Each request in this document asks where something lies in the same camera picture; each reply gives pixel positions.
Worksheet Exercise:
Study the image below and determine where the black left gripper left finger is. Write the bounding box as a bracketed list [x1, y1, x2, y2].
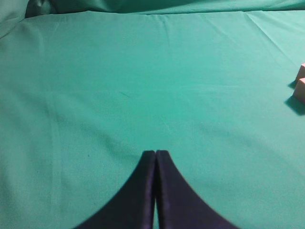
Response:
[76, 151, 156, 229]

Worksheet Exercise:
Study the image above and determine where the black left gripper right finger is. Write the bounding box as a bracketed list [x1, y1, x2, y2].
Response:
[155, 150, 236, 229]

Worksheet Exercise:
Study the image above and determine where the pink cube later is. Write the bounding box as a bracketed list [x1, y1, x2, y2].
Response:
[293, 78, 305, 103]

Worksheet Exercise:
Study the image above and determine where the green cloth backdrop and cover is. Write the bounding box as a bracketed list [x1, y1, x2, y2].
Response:
[0, 0, 305, 229]

